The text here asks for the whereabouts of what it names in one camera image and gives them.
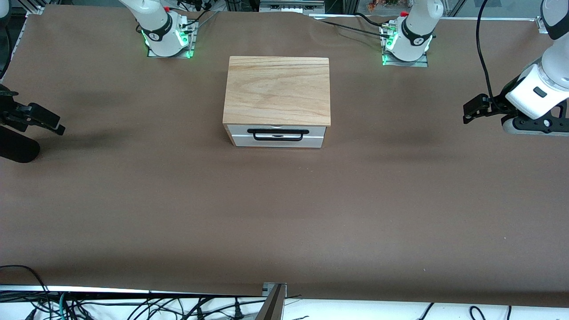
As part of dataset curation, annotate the white front drawer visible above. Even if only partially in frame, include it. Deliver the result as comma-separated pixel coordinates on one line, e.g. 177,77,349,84
228,125,327,148

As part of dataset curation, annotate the black metal drawer handle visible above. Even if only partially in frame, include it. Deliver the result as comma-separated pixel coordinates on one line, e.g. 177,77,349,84
247,128,310,142

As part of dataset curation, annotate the black rounded cylinder object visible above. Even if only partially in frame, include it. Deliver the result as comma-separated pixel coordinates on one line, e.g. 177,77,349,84
0,126,41,163

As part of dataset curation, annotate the wooden top cabinet box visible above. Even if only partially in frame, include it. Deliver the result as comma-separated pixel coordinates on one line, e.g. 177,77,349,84
222,56,332,148

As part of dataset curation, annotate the grey metal background device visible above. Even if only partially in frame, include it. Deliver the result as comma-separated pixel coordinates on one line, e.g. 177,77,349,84
259,0,327,13

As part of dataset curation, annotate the brown table cover sheet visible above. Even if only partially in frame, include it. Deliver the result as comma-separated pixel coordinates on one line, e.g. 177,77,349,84
0,5,569,307

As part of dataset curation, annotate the aluminium frame rail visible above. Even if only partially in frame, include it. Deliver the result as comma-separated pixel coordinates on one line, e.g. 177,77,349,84
13,0,47,45

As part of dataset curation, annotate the black base power cable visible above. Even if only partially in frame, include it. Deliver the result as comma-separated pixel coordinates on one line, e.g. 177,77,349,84
353,12,392,29
183,9,219,32
317,19,391,40

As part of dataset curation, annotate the black looped floor cable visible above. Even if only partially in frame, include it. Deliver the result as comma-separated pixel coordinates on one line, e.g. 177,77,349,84
0,265,50,307

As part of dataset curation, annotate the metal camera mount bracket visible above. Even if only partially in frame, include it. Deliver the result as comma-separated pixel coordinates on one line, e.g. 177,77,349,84
261,282,287,320

